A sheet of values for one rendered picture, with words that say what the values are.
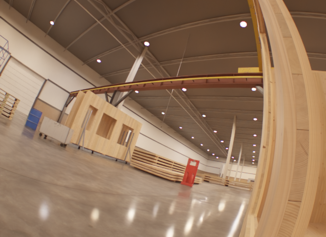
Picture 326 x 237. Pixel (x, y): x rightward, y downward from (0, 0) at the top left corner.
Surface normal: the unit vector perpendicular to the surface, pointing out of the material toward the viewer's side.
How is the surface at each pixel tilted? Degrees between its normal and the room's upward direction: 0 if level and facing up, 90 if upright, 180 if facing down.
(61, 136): 90
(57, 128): 90
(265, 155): 90
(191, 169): 90
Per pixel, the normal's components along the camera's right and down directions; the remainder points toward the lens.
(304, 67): -0.52, -0.41
